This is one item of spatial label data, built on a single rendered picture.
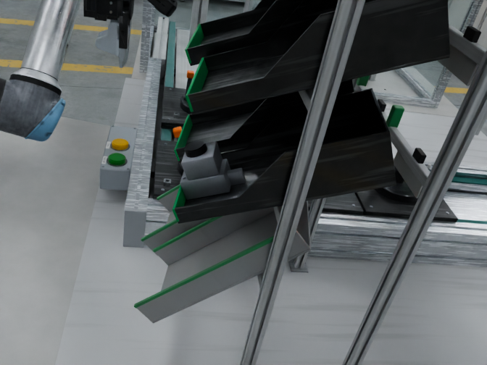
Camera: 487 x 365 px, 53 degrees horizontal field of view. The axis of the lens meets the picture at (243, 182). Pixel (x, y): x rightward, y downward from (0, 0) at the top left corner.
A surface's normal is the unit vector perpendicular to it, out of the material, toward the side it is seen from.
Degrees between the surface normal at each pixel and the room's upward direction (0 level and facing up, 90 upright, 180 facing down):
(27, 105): 53
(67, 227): 0
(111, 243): 0
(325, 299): 0
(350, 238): 90
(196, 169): 90
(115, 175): 90
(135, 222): 90
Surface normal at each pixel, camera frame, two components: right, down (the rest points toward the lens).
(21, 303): 0.17, -0.82
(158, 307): -0.07, 0.55
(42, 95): 0.73, 0.09
